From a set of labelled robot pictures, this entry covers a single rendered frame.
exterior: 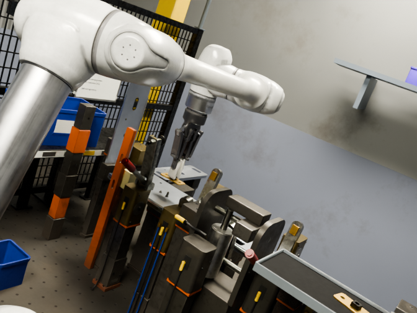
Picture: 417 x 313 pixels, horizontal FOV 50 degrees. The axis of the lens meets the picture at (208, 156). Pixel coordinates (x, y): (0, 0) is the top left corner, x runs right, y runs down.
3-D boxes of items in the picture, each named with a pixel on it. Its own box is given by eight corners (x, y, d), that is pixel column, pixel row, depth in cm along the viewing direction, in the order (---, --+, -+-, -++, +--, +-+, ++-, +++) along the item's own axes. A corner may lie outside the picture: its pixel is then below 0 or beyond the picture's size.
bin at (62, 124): (98, 147, 165) (108, 114, 162) (19, 145, 141) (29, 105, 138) (73, 130, 175) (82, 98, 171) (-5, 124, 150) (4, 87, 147)
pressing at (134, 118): (128, 162, 170) (155, 76, 162) (105, 164, 161) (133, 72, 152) (126, 161, 171) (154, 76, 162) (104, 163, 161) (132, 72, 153)
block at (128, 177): (106, 269, 153) (138, 172, 144) (98, 272, 150) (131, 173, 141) (99, 264, 155) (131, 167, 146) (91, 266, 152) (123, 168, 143)
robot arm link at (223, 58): (183, 87, 139) (222, 103, 137) (200, 38, 135) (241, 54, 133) (192, 87, 149) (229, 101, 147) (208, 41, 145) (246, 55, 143)
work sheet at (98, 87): (115, 102, 193) (137, 31, 185) (73, 98, 174) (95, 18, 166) (112, 100, 193) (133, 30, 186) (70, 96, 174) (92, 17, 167)
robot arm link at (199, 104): (221, 100, 145) (215, 117, 146) (200, 90, 149) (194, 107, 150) (206, 97, 137) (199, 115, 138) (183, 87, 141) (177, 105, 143)
